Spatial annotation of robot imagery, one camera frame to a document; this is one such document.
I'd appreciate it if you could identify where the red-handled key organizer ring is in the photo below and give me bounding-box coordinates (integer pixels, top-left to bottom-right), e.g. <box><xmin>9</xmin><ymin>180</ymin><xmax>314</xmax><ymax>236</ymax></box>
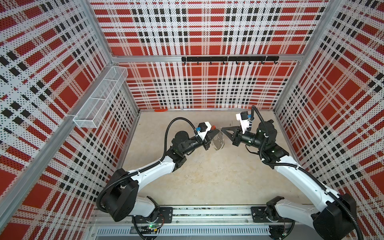
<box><xmin>211</xmin><ymin>124</ymin><xmax>226</xmax><ymax>151</ymax></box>

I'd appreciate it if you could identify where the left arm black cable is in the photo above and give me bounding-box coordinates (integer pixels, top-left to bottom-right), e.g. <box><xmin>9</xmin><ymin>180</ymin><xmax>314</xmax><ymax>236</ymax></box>
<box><xmin>95</xmin><ymin>116</ymin><xmax>200</xmax><ymax>212</ymax></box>

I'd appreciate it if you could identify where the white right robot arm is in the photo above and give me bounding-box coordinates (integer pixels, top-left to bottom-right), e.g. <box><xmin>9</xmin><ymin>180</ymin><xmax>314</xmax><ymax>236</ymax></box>
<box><xmin>222</xmin><ymin>120</ymin><xmax>364</xmax><ymax>240</ymax></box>

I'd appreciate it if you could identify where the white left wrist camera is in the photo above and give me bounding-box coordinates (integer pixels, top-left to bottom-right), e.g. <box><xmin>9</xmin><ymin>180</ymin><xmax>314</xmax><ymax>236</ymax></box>
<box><xmin>196</xmin><ymin>122</ymin><xmax>212</xmax><ymax>141</ymax></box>

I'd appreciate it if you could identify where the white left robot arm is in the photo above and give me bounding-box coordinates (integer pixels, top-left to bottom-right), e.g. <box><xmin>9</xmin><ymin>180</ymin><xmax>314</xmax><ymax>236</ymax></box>
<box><xmin>96</xmin><ymin>130</ymin><xmax>220</xmax><ymax>223</ymax></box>

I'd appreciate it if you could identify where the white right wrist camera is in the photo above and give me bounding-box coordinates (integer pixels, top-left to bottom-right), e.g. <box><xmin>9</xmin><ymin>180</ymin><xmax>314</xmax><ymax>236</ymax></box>
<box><xmin>236</xmin><ymin>111</ymin><xmax>252</xmax><ymax>134</ymax></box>

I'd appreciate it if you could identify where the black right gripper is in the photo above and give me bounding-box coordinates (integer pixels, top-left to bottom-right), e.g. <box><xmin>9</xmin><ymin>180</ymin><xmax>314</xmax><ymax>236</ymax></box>
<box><xmin>221</xmin><ymin>127</ymin><xmax>264</xmax><ymax>151</ymax></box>

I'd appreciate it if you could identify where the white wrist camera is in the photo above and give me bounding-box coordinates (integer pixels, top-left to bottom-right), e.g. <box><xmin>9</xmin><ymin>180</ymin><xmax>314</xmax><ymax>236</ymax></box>
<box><xmin>236</xmin><ymin>111</ymin><xmax>252</xmax><ymax>134</ymax></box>
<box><xmin>196</xmin><ymin>122</ymin><xmax>212</xmax><ymax>141</ymax></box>

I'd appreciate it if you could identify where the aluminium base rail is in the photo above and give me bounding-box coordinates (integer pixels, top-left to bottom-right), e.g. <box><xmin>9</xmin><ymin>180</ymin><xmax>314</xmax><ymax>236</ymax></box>
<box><xmin>85</xmin><ymin>205</ymin><xmax>300</xmax><ymax>240</ymax></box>

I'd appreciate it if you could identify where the white wire mesh basket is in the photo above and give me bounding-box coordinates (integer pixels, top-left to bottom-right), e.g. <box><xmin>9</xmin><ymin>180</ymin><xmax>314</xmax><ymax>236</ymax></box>
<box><xmin>74</xmin><ymin>66</ymin><xmax>128</xmax><ymax>129</ymax></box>

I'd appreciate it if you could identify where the black hook rail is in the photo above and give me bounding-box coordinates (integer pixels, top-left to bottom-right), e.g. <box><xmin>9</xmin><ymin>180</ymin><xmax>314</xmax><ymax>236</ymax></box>
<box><xmin>181</xmin><ymin>56</ymin><xmax>280</xmax><ymax>63</ymax></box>

